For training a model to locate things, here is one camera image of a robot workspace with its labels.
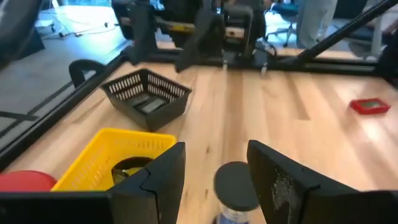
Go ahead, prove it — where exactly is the black arched table clamp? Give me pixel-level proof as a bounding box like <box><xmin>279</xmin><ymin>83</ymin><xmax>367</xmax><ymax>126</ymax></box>
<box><xmin>68</xmin><ymin>58</ymin><xmax>107</xmax><ymax>89</ymax></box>

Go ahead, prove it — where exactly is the black wristwatch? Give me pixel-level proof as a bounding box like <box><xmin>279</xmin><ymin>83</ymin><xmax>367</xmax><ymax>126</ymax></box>
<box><xmin>111</xmin><ymin>156</ymin><xmax>154</xmax><ymax>185</ymax></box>

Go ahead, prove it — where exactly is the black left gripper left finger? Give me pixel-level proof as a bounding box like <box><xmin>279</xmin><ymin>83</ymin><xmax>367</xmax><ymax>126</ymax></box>
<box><xmin>108</xmin><ymin>141</ymin><xmax>187</xmax><ymax>224</ymax></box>

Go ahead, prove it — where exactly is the black plastic basket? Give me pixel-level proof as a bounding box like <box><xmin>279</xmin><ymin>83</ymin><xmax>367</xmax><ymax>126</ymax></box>
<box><xmin>99</xmin><ymin>68</ymin><xmax>193</xmax><ymax>133</ymax></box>

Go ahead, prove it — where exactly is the blue office chair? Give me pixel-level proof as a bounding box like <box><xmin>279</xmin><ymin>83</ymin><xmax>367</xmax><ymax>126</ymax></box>
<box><xmin>341</xmin><ymin>15</ymin><xmax>387</xmax><ymax>60</ymax></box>
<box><xmin>266</xmin><ymin>0</ymin><xmax>300</xmax><ymax>48</ymax></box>

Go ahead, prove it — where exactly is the person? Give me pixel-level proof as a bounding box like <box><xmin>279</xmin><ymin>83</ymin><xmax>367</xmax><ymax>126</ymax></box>
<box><xmin>295</xmin><ymin>0</ymin><xmax>339</xmax><ymax>50</ymax></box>

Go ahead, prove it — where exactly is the black digital clock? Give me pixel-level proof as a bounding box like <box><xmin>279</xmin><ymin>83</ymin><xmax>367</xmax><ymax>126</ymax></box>
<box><xmin>136</xmin><ymin>96</ymin><xmax>170</xmax><ymax>115</ymax></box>

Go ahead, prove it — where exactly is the red desk lamp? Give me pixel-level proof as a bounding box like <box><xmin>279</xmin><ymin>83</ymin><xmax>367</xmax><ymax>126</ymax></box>
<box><xmin>0</xmin><ymin>170</ymin><xmax>58</xmax><ymax>192</ymax></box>

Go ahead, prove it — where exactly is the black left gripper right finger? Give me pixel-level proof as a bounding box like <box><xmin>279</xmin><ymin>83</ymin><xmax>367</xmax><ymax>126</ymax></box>
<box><xmin>247</xmin><ymin>139</ymin><xmax>323</xmax><ymax>224</ymax></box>

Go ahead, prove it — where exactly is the red digital clock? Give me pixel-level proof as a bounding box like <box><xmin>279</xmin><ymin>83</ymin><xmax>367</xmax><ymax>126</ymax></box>
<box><xmin>349</xmin><ymin>97</ymin><xmax>391</xmax><ymax>116</ymax></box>

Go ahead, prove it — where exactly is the yellow plastic basket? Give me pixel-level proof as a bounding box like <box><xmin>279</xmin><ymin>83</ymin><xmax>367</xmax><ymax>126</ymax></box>
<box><xmin>51</xmin><ymin>127</ymin><xmax>178</xmax><ymax>192</ymax></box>

